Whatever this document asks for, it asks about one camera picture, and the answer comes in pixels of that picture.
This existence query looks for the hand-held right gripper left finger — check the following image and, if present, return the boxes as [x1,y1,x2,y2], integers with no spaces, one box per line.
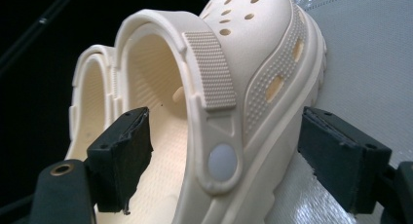
[85,105,155,216]

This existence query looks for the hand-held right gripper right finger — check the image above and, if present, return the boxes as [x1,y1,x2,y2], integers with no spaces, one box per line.
[297,105,394,216]

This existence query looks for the cream clog shoe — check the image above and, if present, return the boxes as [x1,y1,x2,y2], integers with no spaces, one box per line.
[64,43,122,163]
[96,0,328,224]

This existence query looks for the grey metal shoe rack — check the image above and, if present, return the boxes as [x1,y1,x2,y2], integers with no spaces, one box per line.
[264,0,413,224]

